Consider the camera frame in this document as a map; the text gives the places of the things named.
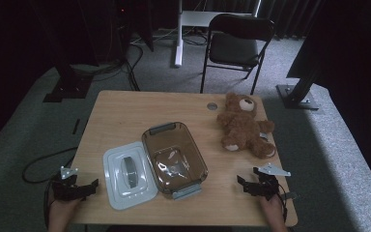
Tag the white desk frame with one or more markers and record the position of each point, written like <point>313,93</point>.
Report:
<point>178,48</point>

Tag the clear plastic storage box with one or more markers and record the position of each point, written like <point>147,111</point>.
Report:
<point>177,161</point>

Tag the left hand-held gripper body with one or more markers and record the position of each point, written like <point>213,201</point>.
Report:
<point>66,190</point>

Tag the small black floor strip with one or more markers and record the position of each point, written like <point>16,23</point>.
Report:
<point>76,126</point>

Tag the pale blue box lid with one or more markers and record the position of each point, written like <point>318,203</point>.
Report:
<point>128,177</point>

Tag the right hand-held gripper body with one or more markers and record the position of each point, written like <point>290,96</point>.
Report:
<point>267,185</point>

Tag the black folding chair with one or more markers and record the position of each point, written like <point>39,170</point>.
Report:
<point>235,48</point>

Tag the person's right hand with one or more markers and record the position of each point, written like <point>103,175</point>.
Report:
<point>272,209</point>

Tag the black metal stand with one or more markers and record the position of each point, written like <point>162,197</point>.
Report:
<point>67,90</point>
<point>298,96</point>

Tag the brown teddy bear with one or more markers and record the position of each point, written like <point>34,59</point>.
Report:
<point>243,129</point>

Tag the person's left hand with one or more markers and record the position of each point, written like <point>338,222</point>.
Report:
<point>61,211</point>

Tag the grey tape piece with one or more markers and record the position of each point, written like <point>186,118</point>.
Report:
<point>289,195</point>

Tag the dark equipment rack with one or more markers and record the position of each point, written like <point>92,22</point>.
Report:
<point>146,32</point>

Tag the grey round table grommet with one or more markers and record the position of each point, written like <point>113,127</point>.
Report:
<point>212,106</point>

